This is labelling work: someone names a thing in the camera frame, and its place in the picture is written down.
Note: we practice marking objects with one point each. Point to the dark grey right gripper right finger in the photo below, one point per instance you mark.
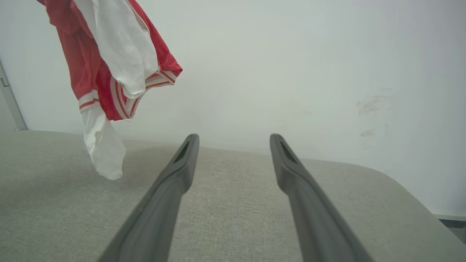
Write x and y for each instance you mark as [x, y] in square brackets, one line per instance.
[316, 218]

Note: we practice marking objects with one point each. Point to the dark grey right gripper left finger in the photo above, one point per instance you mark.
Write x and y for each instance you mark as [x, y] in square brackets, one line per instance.
[160, 211]

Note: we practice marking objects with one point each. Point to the red and white basketball jersey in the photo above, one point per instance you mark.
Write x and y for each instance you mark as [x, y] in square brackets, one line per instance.
[83, 65]

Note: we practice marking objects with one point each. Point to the white wall baseboard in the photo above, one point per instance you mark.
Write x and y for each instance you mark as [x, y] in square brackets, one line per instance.
[451, 215]

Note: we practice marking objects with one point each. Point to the grey door frame strip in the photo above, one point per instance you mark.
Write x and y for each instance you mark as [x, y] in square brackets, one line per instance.
[11, 98]

